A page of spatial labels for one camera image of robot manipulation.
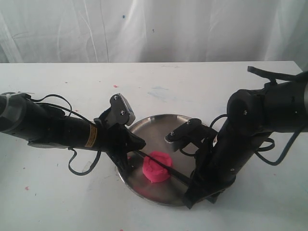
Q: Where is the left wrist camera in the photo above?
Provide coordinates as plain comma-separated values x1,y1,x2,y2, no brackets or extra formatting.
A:
109,93,135,126

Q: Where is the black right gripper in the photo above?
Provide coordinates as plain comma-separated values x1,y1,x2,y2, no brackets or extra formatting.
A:
184,127,236,209

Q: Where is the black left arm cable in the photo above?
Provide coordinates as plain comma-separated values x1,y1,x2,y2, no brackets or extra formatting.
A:
28,94,102,176

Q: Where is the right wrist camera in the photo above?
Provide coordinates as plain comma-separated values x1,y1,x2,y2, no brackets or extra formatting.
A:
165,118,208,152

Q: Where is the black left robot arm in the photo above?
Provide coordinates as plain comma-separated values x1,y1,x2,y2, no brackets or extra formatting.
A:
0,92,146,176

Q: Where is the white backdrop curtain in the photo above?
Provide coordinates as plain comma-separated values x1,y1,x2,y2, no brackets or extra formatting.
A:
0,0,308,68

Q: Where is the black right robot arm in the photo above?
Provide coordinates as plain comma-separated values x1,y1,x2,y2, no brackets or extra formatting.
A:
183,72,308,208

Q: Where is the pink clay lump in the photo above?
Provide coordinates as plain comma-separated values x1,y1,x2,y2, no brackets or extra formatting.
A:
142,151,173,183

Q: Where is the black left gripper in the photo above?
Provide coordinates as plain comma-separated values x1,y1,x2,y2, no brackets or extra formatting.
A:
94,109,146,173

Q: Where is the black knife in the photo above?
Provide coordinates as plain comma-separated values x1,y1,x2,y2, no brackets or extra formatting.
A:
134,150,191,186

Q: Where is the round steel plate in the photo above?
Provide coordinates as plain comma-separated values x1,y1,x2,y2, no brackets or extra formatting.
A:
117,114,206,206

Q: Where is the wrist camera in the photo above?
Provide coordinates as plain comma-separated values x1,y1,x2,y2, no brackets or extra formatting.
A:
165,118,208,152
109,93,135,126

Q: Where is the clear tape patch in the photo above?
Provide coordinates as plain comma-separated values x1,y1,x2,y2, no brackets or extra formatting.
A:
81,161,93,175

